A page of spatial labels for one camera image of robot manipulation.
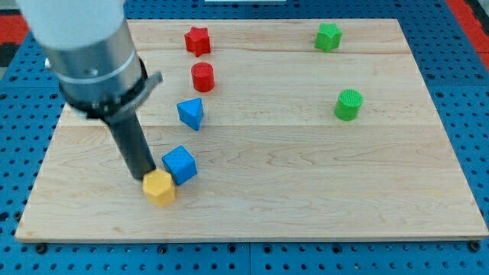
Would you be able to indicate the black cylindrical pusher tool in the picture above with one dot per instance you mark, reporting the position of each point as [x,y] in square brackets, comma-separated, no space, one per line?
[129,137]

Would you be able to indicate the yellow hexagon block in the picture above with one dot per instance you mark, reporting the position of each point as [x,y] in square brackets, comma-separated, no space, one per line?
[159,188]

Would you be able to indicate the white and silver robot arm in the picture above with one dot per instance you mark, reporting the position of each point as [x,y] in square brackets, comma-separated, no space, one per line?
[89,49]

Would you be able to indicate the blue triangle block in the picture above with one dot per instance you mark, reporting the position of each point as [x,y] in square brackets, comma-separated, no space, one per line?
[191,113]

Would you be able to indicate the blue cube block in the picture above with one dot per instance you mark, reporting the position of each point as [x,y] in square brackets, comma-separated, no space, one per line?
[180,164]

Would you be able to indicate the red cylinder block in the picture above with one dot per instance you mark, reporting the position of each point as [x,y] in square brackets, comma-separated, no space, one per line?
[203,77]

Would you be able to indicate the red star block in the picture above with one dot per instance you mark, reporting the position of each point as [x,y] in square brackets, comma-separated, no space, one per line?
[197,41]

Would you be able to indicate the light wooden board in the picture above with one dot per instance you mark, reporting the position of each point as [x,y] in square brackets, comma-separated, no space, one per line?
[274,163]

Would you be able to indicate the green star block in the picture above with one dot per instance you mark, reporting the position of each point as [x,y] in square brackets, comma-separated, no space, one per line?
[328,37]

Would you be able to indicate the green cylinder block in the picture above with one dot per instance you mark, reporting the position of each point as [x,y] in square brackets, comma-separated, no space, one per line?
[348,104]

